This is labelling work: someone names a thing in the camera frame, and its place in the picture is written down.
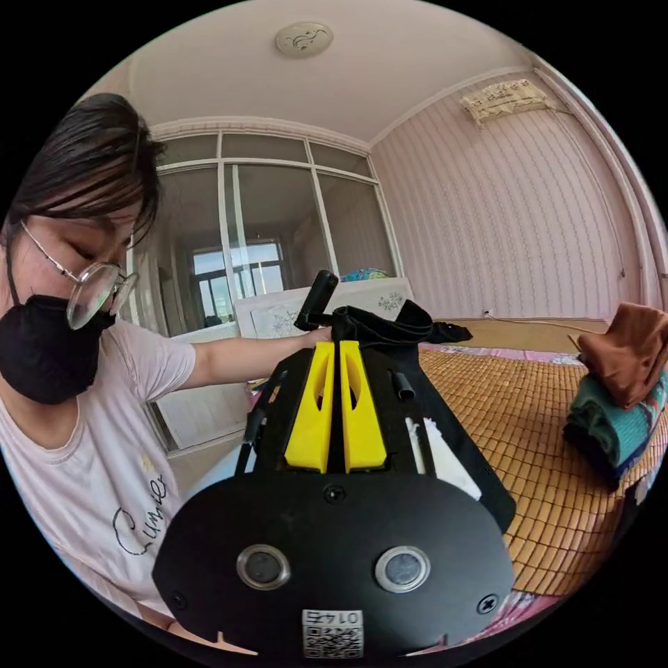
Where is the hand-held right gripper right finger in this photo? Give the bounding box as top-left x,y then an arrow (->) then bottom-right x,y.
339,341 -> 388,475

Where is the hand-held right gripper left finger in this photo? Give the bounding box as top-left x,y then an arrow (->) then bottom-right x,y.
283,342 -> 335,474

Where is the person's right forearm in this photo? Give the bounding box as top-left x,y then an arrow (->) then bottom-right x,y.
136,598 -> 260,658

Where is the person's left forearm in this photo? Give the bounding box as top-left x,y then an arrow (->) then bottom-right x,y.
189,331 -> 314,391

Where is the white-framed window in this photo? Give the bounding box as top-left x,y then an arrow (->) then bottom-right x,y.
124,130 -> 404,337

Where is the person's body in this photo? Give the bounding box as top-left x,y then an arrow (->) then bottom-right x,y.
0,92 -> 198,622

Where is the pile of clothes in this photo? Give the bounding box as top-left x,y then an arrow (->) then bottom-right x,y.
562,301 -> 668,493

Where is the cloth-covered air conditioner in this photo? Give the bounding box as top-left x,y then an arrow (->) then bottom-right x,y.
459,78 -> 550,130

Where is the round ceiling lamp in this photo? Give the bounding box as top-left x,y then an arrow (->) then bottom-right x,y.
275,21 -> 335,59

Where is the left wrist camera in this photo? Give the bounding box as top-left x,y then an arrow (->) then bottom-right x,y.
294,269 -> 341,331

